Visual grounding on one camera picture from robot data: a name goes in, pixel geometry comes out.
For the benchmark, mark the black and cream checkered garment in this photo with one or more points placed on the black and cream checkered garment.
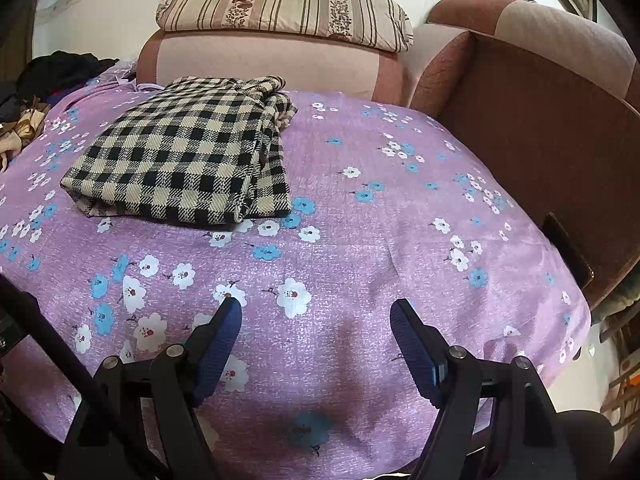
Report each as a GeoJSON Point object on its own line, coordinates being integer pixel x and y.
{"type": "Point", "coordinates": [185, 160]}

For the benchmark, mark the black chair seat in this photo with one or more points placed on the black chair seat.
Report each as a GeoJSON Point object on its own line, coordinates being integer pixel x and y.
{"type": "Point", "coordinates": [585, 445]}

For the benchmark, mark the pink and brown sofa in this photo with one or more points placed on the pink and brown sofa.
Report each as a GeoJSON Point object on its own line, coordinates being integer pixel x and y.
{"type": "Point", "coordinates": [525, 125]}

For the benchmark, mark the dark flat rectangular object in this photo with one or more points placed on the dark flat rectangular object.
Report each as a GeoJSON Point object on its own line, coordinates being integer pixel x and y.
{"type": "Point", "coordinates": [567, 250]}

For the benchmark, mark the grey cloth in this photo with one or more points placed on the grey cloth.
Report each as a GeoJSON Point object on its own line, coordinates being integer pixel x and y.
{"type": "Point", "coordinates": [620, 310]}

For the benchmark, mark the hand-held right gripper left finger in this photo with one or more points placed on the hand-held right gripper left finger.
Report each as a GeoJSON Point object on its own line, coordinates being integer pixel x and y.
{"type": "Point", "coordinates": [217, 345]}

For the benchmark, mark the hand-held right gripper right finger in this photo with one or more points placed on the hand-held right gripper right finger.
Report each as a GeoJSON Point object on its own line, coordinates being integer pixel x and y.
{"type": "Point", "coordinates": [415, 350]}

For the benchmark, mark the brown and beige blanket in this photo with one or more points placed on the brown and beige blanket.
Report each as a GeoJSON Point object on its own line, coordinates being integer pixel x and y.
{"type": "Point", "coordinates": [20, 130]}

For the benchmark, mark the wooden chair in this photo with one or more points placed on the wooden chair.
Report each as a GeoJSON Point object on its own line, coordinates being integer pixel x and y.
{"type": "Point", "coordinates": [622, 390]}

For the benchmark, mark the dark grey jacket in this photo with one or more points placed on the dark grey jacket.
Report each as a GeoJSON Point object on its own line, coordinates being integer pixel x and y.
{"type": "Point", "coordinates": [7, 105]}

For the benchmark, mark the purple floral bedsheet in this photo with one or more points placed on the purple floral bedsheet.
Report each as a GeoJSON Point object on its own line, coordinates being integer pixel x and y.
{"type": "Point", "coordinates": [350, 210]}

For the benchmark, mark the large striped floral pillow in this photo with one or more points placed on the large striped floral pillow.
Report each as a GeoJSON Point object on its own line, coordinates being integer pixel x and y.
{"type": "Point", "coordinates": [285, 7]}

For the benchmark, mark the black clothes pile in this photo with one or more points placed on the black clothes pile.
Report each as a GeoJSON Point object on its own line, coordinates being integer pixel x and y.
{"type": "Point", "coordinates": [65, 72]}

